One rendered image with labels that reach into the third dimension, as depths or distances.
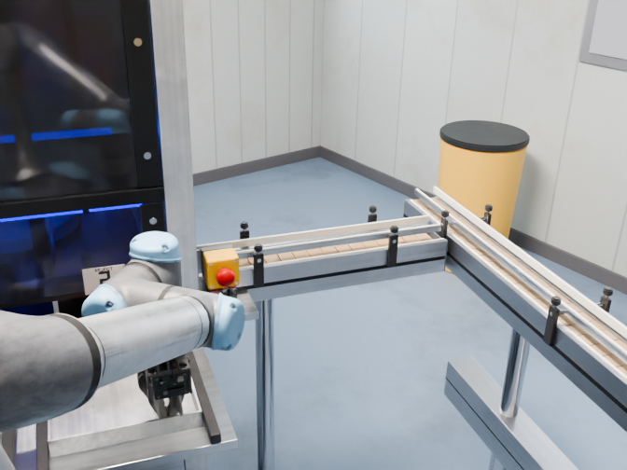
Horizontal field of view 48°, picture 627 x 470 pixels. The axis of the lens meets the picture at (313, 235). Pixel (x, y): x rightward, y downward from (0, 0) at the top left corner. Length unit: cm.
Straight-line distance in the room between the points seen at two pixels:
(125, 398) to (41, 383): 77
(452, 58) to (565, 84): 76
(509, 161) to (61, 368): 300
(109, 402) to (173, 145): 51
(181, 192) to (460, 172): 220
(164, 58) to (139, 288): 53
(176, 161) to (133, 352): 73
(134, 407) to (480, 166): 241
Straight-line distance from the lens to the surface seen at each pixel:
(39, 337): 67
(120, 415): 139
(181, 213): 150
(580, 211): 388
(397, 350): 310
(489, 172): 348
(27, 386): 66
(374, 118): 480
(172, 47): 140
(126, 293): 102
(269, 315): 185
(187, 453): 130
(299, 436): 264
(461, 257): 189
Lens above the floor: 175
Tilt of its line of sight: 25 degrees down
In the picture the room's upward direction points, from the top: 1 degrees clockwise
